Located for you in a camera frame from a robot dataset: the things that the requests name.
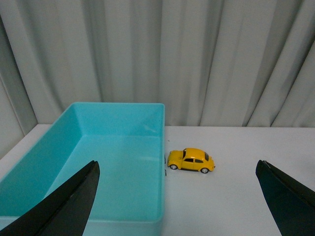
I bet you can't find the white pleated curtain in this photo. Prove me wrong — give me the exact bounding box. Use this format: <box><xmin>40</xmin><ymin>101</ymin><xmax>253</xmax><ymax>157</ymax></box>
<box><xmin>0</xmin><ymin>0</ymin><xmax>315</xmax><ymax>155</ymax></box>

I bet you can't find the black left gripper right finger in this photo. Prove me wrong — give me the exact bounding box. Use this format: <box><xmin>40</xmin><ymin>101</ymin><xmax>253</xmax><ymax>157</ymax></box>
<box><xmin>255</xmin><ymin>160</ymin><xmax>315</xmax><ymax>236</ymax></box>

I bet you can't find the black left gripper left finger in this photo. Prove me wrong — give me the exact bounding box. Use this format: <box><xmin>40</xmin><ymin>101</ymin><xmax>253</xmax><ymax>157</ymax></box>
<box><xmin>0</xmin><ymin>161</ymin><xmax>100</xmax><ymax>236</ymax></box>

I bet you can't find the yellow beetle toy car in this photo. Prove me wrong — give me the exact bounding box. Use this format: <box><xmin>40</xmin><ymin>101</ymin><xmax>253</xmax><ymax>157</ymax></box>
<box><xmin>167</xmin><ymin>147</ymin><xmax>216</xmax><ymax>174</ymax></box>

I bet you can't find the turquoise plastic storage box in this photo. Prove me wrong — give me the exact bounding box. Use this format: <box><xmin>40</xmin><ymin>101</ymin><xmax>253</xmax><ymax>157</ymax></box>
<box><xmin>0</xmin><ymin>102</ymin><xmax>164</xmax><ymax>236</ymax></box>

